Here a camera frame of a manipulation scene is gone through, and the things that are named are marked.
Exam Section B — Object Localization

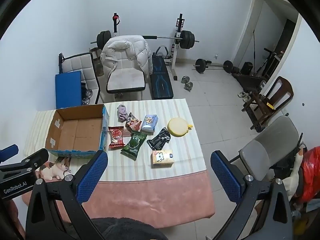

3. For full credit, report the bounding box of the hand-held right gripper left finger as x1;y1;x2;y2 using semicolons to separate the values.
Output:
26;150;108;240

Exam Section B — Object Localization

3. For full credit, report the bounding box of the blue tissue pack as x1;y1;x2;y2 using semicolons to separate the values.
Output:
141;114;159;133

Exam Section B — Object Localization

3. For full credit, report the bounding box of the barbell with large plates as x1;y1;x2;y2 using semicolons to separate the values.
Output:
90;30;200;52

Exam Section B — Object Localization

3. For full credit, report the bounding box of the blue board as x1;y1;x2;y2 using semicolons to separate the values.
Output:
55;71;82;109

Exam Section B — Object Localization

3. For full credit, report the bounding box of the white door frame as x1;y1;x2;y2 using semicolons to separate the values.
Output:
231;0;303;80

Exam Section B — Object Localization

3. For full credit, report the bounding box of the black packet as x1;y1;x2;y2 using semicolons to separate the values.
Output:
147;127;171;151

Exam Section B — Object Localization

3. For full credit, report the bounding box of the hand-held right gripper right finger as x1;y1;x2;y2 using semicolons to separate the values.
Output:
210;150;293;240

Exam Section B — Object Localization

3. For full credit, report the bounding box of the black weight bench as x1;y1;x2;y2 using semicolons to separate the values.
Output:
150;52;174;99

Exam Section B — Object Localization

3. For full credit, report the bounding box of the white puffer jacket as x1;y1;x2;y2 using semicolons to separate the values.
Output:
100;35;153;80

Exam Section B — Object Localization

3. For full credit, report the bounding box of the red plastic bag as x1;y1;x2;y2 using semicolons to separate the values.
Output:
297;147;320;204

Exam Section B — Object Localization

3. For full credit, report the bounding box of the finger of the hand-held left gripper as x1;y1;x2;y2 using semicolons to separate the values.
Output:
0;145;19;163
0;148;50;173

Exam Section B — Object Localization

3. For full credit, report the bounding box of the black square box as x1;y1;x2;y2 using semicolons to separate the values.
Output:
241;62;254;75

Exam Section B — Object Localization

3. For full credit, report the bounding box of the grey folding chair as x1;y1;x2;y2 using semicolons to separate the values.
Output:
229;116;304;180

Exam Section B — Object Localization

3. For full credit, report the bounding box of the brown container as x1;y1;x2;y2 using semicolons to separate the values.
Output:
94;57;104;77

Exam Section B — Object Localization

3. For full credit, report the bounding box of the purple fleece cloth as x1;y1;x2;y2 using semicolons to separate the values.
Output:
117;104;128;123

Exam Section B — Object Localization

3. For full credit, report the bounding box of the orange cartoon snack packet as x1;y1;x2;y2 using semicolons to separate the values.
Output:
125;112;142;130

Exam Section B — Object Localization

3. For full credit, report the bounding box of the barbell with small plates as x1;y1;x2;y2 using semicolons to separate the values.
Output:
192;58;234;73

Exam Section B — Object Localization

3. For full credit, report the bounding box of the red snack packet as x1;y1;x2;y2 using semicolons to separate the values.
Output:
108;126;125;148

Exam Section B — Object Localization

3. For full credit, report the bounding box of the cardboard box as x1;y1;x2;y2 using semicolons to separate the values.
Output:
45;104;110;159

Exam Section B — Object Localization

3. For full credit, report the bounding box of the dark fleece clothing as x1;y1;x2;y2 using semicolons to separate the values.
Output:
90;217;169;240

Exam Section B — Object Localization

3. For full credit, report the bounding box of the white padded chair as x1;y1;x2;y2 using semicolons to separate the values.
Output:
59;52;100;104
106;62;146;98

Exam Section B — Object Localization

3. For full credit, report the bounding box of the dark wooden chair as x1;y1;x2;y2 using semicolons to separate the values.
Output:
241;76;294;133

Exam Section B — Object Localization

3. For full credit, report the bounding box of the yellow tissue pack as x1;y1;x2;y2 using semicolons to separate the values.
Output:
151;149;174;168

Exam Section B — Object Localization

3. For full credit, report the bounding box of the white goose plush toy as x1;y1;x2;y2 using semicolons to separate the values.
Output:
285;148;304;202

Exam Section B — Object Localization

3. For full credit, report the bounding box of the yellow round sponge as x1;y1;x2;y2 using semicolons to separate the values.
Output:
167;118;193;137

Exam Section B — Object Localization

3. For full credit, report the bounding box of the green snack packet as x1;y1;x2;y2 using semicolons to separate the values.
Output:
121;131;147;161

